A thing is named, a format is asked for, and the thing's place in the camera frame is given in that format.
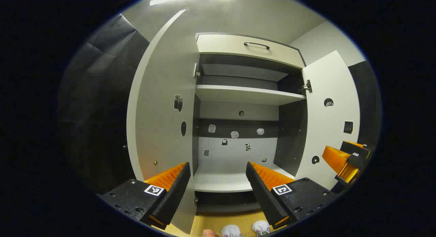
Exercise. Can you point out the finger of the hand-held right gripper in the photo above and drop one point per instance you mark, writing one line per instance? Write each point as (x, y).
(335, 158)
(351, 149)

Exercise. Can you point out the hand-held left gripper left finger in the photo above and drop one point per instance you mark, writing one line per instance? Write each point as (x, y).
(177, 189)

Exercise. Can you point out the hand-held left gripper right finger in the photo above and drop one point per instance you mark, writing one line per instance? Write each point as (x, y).
(262, 192)

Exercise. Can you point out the white striped canvas shoe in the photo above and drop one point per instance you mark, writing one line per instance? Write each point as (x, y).
(261, 227)
(231, 231)

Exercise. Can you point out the white shoe cabinet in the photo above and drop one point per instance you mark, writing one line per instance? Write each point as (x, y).
(293, 138)

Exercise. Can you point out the white shoe cabinet door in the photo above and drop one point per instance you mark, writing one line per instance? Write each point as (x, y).
(160, 110)
(330, 80)

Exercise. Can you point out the white cabinet drawer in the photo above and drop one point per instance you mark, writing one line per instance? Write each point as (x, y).
(221, 44)

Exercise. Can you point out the black backdrop cloth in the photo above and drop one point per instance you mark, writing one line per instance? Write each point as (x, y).
(102, 110)
(368, 104)

